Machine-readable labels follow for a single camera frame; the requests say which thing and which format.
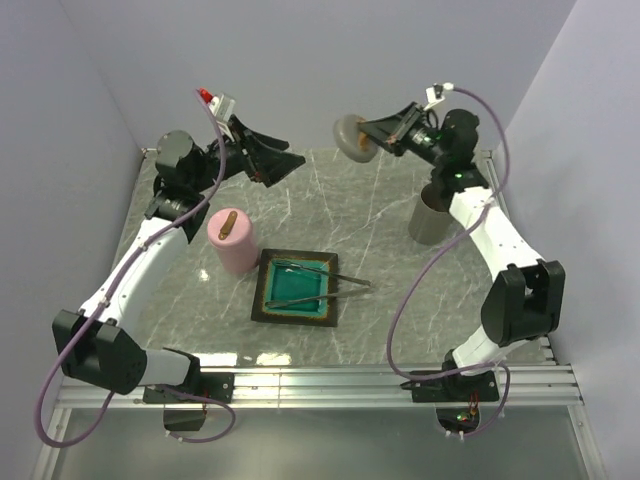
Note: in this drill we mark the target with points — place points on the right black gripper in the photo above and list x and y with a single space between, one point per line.
394 126

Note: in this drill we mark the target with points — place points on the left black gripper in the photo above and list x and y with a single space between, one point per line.
265 165

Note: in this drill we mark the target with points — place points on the grey round lid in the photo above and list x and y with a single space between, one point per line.
354 144

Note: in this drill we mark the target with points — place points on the pink round lid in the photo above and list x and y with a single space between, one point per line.
230 227

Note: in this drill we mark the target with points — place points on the grey cylindrical container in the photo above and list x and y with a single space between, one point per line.
430 220

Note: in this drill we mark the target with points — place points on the pink cylindrical container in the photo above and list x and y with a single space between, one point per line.
238 252

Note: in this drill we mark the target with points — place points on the metal tongs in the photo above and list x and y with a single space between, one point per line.
295 284

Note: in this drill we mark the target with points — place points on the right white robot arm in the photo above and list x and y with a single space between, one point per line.
464 192

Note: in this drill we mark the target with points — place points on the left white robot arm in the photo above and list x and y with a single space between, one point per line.
94 342

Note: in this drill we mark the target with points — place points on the square black teal plate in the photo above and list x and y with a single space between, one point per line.
324 314

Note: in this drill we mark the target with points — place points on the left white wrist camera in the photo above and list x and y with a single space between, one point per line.
221 107

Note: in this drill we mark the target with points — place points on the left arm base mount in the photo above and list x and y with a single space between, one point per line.
186 407

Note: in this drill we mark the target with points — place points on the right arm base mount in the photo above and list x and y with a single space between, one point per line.
460 397

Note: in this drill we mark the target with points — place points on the aluminium front rail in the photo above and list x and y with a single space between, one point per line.
347 422

